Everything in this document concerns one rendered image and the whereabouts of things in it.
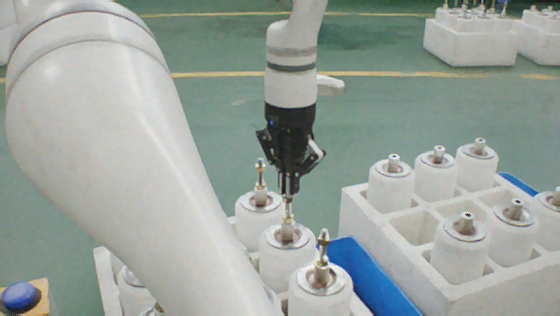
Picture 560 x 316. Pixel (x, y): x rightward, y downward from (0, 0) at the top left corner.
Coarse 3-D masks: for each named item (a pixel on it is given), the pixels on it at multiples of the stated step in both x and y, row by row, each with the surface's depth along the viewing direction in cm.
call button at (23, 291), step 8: (8, 288) 59; (16, 288) 59; (24, 288) 59; (32, 288) 59; (8, 296) 57; (16, 296) 57; (24, 296) 57; (32, 296) 58; (8, 304) 57; (16, 304) 57; (24, 304) 58
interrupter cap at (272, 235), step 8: (280, 224) 85; (296, 224) 85; (272, 232) 83; (280, 232) 83; (296, 232) 83; (304, 232) 83; (272, 240) 81; (280, 240) 81; (288, 240) 81; (296, 240) 81; (304, 240) 81; (280, 248) 79; (288, 248) 79; (296, 248) 79
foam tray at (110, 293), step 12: (96, 252) 89; (108, 252) 89; (96, 264) 86; (108, 264) 86; (252, 264) 87; (108, 276) 83; (108, 288) 81; (108, 300) 78; (120, 300) 80; (108, 312) 76; (120, 312) 76; (360, 312) 76
